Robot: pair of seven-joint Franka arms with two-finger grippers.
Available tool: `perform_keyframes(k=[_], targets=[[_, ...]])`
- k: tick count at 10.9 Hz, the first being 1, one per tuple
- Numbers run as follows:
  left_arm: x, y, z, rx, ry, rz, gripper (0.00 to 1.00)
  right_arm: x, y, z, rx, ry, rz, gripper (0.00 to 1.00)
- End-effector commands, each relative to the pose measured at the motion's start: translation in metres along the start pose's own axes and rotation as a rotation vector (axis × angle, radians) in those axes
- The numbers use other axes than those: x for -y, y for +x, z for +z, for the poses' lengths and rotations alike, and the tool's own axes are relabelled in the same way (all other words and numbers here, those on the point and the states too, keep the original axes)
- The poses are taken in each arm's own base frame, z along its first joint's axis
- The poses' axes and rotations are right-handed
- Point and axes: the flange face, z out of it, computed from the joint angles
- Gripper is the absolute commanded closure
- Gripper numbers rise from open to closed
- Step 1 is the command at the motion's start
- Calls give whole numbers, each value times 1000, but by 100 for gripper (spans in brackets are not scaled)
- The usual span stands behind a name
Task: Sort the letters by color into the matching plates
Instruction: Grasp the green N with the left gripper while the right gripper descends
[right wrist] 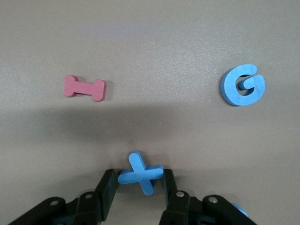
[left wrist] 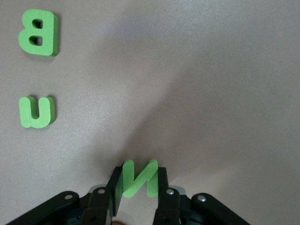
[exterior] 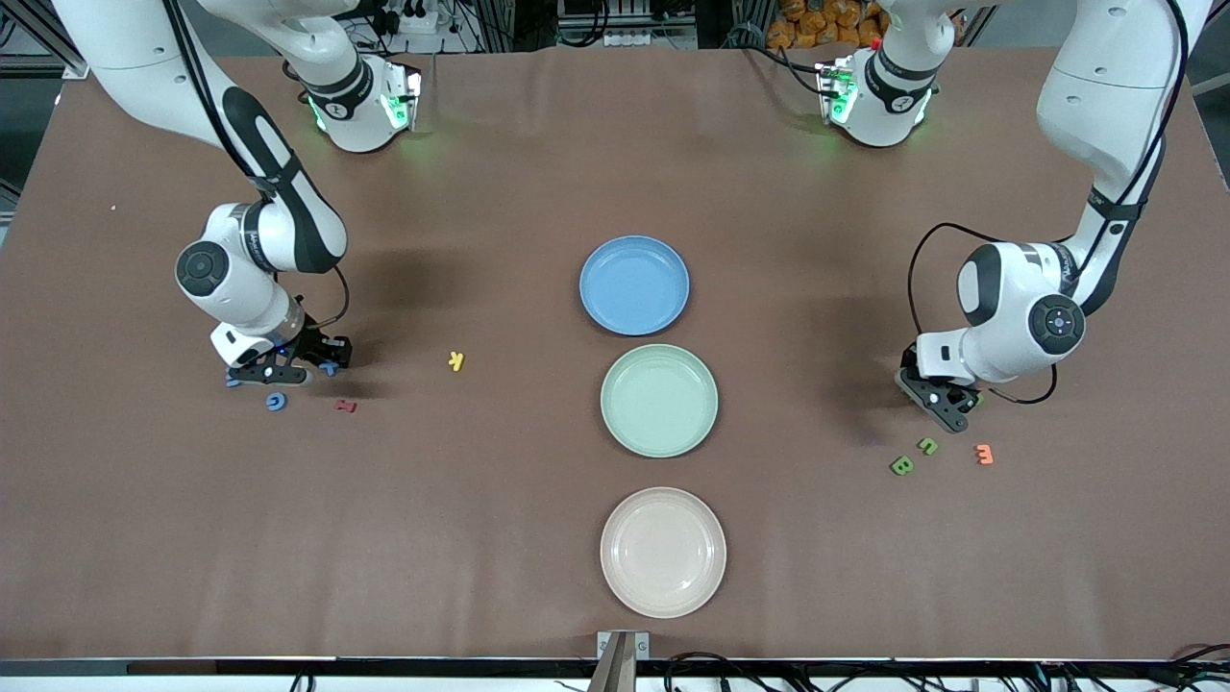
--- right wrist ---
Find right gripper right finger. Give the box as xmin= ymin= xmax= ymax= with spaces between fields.
xmin=159 ymin=168 xmax=195 ymax=225

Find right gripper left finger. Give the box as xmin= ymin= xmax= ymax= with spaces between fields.
xmin=77 ymin=168 xmax=119 ymax=225

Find blue letter X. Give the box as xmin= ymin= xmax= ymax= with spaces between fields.
xmin=117 ymin=150 xmax=164 ymax=196

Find blue letter G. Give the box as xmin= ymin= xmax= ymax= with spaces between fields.
xmin=219 ymin=63 xmax=267 ymax=106

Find red letter I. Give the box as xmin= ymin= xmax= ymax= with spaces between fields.
xmin=63 ymin=74 xmax=107 ymax=103

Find brown paper table cover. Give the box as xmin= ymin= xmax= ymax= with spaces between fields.
xmin=0 ymin=0 xmax=300 ymax=225

